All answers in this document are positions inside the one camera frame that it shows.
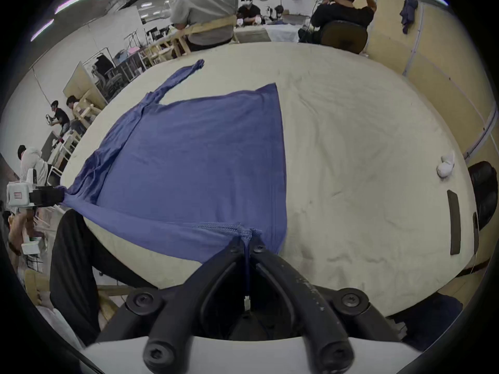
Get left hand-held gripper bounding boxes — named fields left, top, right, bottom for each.
left=6, top=181, right=69, bottom=256

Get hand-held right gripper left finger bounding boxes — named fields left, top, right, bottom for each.
left=95, top=235, right=247, bottom=374

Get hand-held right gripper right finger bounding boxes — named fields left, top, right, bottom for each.
left=246, top=237, right=402, bottom=374

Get blue shirt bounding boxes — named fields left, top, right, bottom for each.
left=62, top=59, right=288, bottom=264

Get person's left hand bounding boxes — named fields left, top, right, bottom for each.
left=8, top=211, right=29, bottom=254

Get person's legs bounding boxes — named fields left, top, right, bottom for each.
left=49, top=209, right=160, bottom=346

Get wooden chair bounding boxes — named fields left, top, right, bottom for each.
left=73, top=101, right=103, bottom=125
left=172, top=15, right=240, bottom=58

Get bed with beige sheet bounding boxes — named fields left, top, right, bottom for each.
left=60, top=41, right=478, bottom=316

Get small white crumpled cloth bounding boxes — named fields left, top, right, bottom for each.
left=437, top=152, right=456, bottom=178

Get black office chair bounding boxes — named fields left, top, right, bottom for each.
left=320, top=20, right=369, bottom=55
left=467, top=161, right=499, bottom=233

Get table with white cloth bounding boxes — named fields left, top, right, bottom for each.
left=233, top=24, right=309, bottom=44

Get blue garment hung on partition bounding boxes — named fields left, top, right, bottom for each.
left=399, top=0, right=419, bottom=35

